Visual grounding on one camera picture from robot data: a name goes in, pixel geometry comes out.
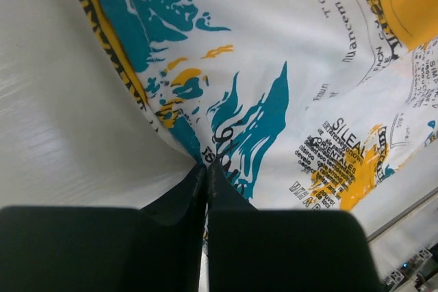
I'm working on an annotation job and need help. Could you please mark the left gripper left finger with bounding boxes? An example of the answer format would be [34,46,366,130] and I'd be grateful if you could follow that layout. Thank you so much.
[1,165,206,291]

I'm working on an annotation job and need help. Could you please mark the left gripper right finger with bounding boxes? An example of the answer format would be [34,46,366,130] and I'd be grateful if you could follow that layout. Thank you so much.
[207,161,381,291]

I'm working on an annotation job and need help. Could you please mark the patterned white teal yellow shorts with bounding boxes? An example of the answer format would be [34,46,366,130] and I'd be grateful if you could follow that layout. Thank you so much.
[63,0,438,255]

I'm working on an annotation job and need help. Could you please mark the aluminium rail frame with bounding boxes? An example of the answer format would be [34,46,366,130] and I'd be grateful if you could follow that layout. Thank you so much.
[368,189,437,292]

